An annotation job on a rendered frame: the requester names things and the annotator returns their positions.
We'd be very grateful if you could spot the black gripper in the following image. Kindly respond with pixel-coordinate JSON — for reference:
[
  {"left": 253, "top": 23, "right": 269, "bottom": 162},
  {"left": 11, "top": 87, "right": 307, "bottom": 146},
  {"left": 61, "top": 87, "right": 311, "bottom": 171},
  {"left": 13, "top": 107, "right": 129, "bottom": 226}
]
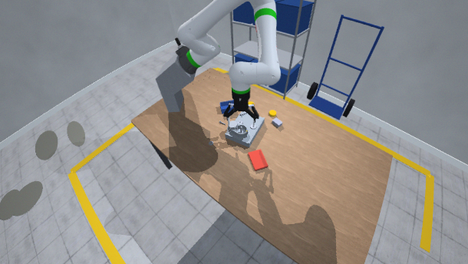
[{"left": 223, "top": 100, "right": 259, "bottom": 127}]

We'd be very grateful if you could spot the blue open box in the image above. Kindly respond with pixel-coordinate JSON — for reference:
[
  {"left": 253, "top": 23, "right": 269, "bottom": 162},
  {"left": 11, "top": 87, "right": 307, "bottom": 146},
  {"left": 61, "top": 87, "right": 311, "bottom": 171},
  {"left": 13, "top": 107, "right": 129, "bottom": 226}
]
[{"left": 220, "top": 100, "right": 234, "bottom": 114}]

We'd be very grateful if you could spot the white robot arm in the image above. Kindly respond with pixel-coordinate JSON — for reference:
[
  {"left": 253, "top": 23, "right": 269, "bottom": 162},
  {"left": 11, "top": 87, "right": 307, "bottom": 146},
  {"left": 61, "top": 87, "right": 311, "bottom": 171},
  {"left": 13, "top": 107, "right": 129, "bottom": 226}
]
[{"left": 175, "top": 0, "right": 281, "bottom": 102}]

